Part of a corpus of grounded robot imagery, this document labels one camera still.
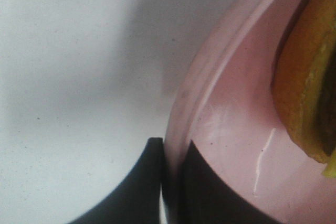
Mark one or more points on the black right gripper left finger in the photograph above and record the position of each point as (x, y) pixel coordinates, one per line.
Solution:
(137, 198)

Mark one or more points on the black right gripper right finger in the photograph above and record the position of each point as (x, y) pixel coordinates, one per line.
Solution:
(202, 197)

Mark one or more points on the pink round plate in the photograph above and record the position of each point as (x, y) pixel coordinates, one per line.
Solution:
(224, 106)

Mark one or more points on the toy hamburger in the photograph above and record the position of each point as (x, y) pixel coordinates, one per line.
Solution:
(303, 88)

